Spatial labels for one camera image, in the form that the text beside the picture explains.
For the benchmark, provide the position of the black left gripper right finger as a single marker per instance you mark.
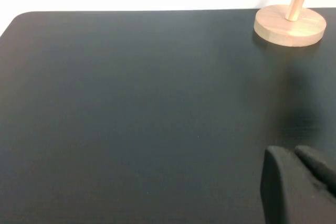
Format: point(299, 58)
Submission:
point(320, 165)

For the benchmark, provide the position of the wooden peg headphone stand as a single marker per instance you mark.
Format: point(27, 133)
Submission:
point(290, 28)

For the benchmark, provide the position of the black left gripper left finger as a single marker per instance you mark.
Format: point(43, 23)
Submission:
point(283, 192)

